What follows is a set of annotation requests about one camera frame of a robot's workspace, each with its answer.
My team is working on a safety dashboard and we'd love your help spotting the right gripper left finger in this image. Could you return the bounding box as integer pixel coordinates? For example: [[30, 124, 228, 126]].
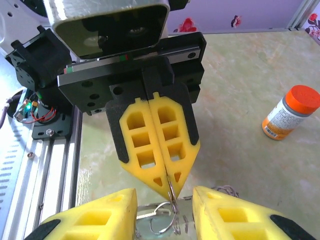
[[23, 188, 138, 240]]

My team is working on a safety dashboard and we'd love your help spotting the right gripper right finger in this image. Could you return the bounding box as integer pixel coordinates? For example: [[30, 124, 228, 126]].
[[192, 186, 317, 240]]

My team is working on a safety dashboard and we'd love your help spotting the steel keyring plate with rings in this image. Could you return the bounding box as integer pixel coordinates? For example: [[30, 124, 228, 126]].
[[136, 184, 240, 240]]

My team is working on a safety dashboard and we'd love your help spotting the grey tag key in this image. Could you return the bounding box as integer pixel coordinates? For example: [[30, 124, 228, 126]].
[[136, 201, 181, 238]]

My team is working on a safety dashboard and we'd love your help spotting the orange capped bottle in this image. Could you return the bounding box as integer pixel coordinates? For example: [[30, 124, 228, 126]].
[[261, 84, 320, 141]]

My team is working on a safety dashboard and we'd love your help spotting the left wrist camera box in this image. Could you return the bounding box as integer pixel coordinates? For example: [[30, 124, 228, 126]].
[[43, 0, 171, 61]]

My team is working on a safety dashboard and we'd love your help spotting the long aluminium base rail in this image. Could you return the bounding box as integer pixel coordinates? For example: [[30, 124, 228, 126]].
[[4, 109, 84, 240]]

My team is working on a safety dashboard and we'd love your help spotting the left arm grey cable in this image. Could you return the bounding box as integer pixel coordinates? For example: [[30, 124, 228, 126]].
[[0, 92, 18, 131]]

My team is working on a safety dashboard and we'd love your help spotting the grey slotted cable duct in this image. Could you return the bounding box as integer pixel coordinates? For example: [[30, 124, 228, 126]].
[[0, 119, 33, 240]]

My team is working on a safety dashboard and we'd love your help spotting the aluminium side rail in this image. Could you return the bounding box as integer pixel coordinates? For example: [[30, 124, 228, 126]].
[[174, 26, 295, 36]]

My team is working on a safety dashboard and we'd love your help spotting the aluminium frame post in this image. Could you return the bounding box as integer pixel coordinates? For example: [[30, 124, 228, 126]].
[[287, 0, 320, 32]]

